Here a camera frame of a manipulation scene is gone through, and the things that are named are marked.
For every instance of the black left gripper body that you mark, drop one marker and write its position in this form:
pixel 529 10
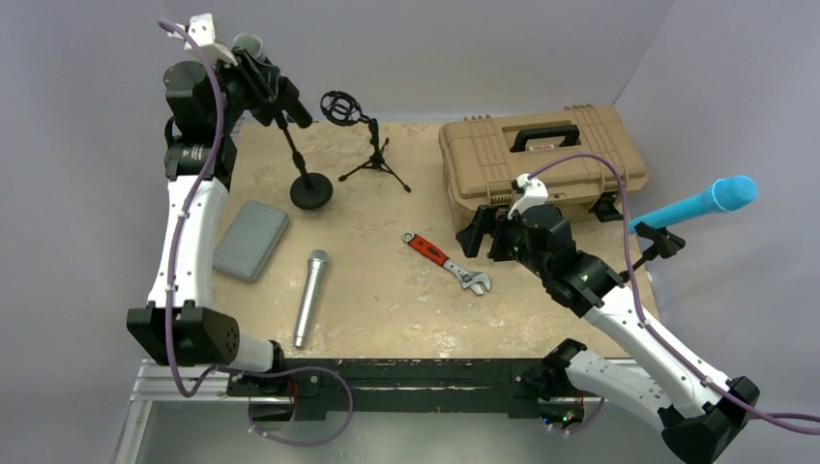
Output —
pixel 236 89

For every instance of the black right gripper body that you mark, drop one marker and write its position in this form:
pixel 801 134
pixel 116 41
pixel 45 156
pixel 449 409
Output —
pixel 508 243

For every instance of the black microphone with mesh head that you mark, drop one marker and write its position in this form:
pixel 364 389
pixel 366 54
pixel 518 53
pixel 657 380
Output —
pixel 254 44

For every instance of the black round base mic stand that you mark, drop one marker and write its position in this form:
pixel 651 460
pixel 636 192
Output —
pixel 311 190

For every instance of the silver mesh head microphone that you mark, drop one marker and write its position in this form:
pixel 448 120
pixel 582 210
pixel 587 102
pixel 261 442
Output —
pixel 317 266

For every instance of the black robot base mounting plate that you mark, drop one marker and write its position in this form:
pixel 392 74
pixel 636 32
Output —
pixel 520 388

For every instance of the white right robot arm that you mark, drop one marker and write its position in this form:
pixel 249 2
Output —
pixel 697 409

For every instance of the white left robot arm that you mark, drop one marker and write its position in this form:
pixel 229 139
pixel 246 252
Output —
pixel 190 96

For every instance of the blue foam covered microphone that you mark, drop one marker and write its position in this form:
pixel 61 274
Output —
pixel 726 195

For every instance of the tan plastic tool case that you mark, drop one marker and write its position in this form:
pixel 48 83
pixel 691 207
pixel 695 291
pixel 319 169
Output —
pixel 582 154

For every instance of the red handled adjustable wrench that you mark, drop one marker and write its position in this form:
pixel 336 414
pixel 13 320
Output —
pixel 479 283

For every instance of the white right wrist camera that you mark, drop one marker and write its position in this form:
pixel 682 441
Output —
pixel 532 193

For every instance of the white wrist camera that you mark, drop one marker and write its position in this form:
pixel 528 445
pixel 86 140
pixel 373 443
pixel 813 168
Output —
pixel 532 193
pixel 203 30

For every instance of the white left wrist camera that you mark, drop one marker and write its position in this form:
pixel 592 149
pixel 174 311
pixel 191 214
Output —
pixel 203 30

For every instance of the aluminium table frame rails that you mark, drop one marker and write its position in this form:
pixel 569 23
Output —
pixel 166 397

